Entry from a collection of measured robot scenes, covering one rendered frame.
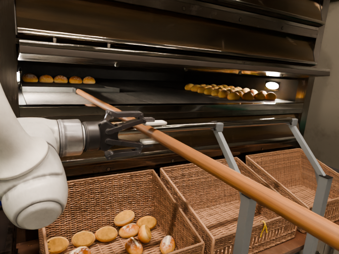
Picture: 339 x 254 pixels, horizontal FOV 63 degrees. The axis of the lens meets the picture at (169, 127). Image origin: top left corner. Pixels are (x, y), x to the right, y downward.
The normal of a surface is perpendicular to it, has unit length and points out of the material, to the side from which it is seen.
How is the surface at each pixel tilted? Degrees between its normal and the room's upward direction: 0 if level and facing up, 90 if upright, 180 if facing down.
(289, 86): 90
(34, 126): 23
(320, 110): 90
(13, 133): 78
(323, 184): 90
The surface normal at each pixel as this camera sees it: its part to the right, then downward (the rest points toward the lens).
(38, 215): 0.47, 0.61
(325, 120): -0.85, 0.06
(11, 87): 0.50, 0.24
